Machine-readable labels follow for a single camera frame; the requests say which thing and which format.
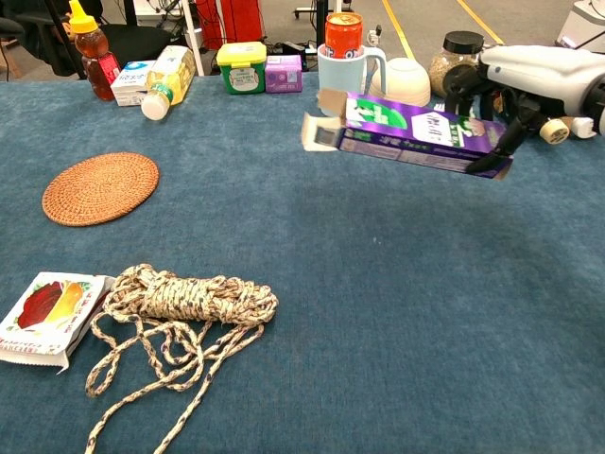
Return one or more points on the blue velvet tablecloth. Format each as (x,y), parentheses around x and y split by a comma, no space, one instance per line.
(302,340)

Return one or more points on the honey bottle yellow cap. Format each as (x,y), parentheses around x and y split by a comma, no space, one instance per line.
(94,57)

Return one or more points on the dark soy sauce bottle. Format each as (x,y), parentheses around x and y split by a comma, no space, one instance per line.
(555,131)

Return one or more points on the white blue carton box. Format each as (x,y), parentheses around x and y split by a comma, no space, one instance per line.
(127,82)

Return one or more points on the white grey machine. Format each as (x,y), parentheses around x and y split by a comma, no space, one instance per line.
(583,23)

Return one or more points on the white ribbed bowl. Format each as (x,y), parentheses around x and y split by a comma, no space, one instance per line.
(402,80)

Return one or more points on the white snack packet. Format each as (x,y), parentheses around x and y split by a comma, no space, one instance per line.
(47,307)

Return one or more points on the black office chair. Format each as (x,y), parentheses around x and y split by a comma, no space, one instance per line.
(137,42)

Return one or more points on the small purple box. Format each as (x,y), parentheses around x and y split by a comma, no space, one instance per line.
(283,75)

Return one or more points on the purple toothpaste carton box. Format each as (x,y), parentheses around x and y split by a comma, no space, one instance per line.
(406,130)

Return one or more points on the round woven rattan coaster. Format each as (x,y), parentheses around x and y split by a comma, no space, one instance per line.
(99,189)

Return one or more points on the orange soda can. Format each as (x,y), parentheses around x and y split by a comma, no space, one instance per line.
(343,35)

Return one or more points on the light blue mug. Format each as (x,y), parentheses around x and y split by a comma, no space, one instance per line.
(340,75)

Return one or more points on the glass jar black lid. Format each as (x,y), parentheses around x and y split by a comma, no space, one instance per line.
(456,52)

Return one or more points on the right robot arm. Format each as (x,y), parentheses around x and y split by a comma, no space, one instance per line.
(599,104)

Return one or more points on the white metal post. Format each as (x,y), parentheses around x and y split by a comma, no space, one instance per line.
(191,38)

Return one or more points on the red cabinet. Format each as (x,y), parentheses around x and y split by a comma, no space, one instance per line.
(236,19)

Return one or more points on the small white plug adapter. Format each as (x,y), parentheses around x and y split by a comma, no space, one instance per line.
(374,34)

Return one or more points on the yellow drink bottle white cap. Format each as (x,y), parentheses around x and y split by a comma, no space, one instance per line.
(171,75)

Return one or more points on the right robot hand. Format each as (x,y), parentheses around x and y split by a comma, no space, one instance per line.
(534,71)

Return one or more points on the green container yellow lid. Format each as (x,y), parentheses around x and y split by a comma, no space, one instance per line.
(242,71)

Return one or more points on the black wheeled stand base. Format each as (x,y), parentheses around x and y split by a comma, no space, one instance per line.
(321,8)

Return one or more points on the black power strip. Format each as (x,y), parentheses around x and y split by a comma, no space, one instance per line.
(295,48)

